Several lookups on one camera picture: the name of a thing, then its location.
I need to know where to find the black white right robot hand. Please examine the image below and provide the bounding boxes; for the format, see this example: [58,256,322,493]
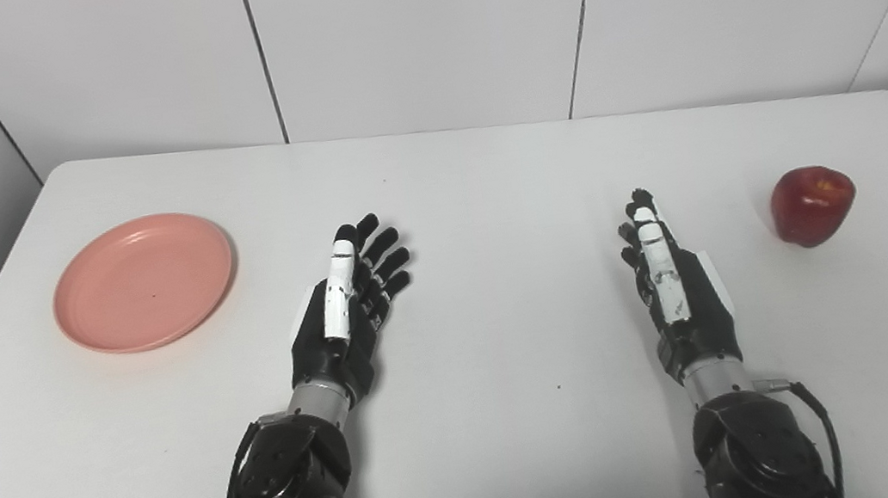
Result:
[612,176,748,391]

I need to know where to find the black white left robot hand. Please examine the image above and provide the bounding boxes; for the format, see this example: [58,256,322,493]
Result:
[270,207,431,414]

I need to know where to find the red apple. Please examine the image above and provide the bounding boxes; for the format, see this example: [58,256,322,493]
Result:
[764,160,863,254]

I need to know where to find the pink round plate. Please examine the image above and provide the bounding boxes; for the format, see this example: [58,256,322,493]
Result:
[43,204,246,364]

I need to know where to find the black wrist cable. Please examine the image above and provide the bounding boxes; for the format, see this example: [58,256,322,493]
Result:
[754,371,848,498]

